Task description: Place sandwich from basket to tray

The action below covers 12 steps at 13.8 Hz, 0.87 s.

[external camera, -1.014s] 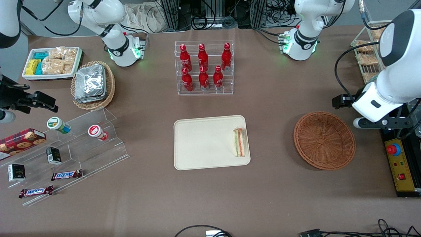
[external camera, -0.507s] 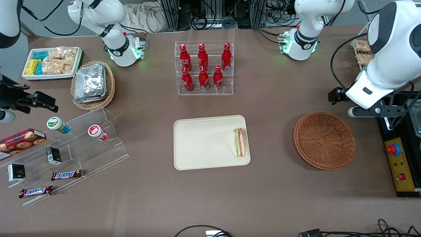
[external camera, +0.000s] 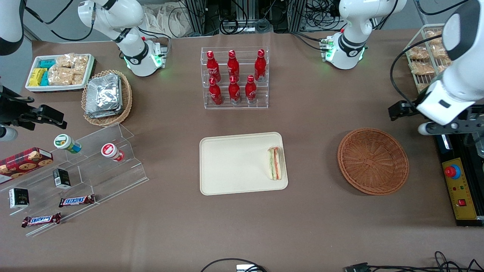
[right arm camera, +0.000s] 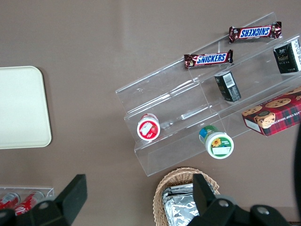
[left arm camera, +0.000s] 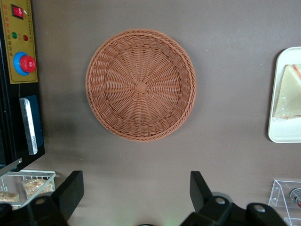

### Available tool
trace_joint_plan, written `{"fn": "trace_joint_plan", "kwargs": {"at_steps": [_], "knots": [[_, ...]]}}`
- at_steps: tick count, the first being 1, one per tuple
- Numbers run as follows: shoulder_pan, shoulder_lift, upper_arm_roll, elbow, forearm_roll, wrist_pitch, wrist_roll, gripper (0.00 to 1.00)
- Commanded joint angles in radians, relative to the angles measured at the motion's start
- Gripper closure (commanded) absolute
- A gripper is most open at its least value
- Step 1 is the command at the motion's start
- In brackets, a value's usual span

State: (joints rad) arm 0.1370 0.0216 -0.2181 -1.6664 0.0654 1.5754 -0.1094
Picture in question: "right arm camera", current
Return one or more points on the red lidded yogurt cup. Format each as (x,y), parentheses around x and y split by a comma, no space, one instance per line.
(148,129)

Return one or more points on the small black carton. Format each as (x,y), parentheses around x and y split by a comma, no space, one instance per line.
(228,87)
(288,57)

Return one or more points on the cream plastic serving tray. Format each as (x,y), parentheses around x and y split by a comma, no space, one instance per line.
(22,108)

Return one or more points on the clear acrylic bottle rack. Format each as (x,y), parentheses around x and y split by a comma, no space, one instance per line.
(35,189)

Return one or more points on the silver foil pack stack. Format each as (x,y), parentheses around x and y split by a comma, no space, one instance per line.
(178,204)

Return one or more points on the clear acrylic stepped stand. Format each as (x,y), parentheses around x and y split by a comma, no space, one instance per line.
(178,103)

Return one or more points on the green lidded yogurt cup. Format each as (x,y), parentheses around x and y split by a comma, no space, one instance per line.
(218,144)

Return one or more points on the red tartan cookie box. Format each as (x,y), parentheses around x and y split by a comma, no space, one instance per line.
(275,115)

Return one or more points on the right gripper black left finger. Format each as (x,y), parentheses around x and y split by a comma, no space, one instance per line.
(70,197)

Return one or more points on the oval light wicker basket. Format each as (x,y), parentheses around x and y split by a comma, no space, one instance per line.
(181,175)

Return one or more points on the Snickers chocolate bar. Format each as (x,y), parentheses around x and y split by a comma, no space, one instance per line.
(209,58)
(255,32)

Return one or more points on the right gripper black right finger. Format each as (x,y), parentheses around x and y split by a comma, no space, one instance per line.
(207,200)

